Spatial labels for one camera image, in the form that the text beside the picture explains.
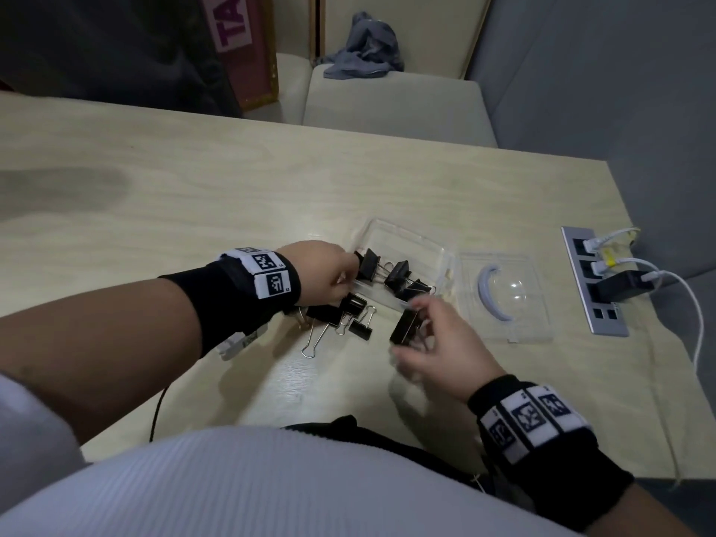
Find person's left hand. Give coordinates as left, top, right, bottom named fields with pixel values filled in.
left=277, top=239, right=362, bottom=308

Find person's right hand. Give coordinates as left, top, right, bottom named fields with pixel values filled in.
left=391, top=293, right=507, bottom=404

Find pile of black binder clips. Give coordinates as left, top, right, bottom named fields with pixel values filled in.
left=296, top=261, right=436, bottom=359

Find black binder clip silver handles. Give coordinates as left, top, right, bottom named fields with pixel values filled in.
left=354, top=248, right=394, bottom=286
left=389, top=308, right=424, bottom=348

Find transparent plastic lid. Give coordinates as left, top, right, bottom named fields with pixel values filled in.
left=456, top=251, right=555, bottom=345

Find transparent plastic box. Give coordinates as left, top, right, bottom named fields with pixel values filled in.
left=349, top=217, right=457, bottom=315

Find person's left forearm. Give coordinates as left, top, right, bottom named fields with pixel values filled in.
left=0, top=276, right=205, bottom=445

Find person's right forearm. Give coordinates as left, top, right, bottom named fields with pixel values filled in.
left=584, top=486, right=697, bottom=537

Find black left wristband with markers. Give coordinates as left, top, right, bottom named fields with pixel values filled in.
left=159, top=248, right=303, bottom=359

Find black wristband with markers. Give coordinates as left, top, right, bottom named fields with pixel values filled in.
left=159, top=248, right=303, bottom=359
left=467, top=374, right=636, bottom=532

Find black right wristband with markers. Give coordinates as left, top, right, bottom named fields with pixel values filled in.
left=467, top=374, right=636, bottom=532

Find silver socket panel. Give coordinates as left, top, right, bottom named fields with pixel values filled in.
left=561, top=226, right=631, bottom=337

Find beige upholstered chair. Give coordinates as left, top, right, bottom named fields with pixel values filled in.
left=301, top=0, right=499, bottom=149
left=243, top=0, right=327, bottom=127

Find black charger adapter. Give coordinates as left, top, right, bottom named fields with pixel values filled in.
left=591, top=268, right=656, bottom=304

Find white plug with yellow tag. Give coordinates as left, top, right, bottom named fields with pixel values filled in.
left=592, top=254, right=662, bottom=278

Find red board with gold trim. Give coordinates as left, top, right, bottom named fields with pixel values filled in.
left=195, top=0, right=280, bottom=113

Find crumpled grey cloth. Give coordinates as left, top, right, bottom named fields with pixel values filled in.
left=318, top=10, right=405, bottom=81

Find pink lettered label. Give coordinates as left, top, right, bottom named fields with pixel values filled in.
left=198, top=0, right=253, bottom=54

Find dark grey fabric chair back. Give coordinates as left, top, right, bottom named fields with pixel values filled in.
left=0, top=0, right=245, bottom=119

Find black waist strap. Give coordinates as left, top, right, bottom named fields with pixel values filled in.
left=282, top=414, right=499, bottom=494

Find white plug with cable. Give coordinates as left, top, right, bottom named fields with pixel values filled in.
left=584, top=227, right=642, bottom=256

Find thin black cable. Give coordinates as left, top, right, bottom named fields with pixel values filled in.
left=148, top=383, right=172, bottom=444

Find white charger cable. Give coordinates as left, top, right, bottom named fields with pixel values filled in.
left=643, top=268, right=706, bottom=377

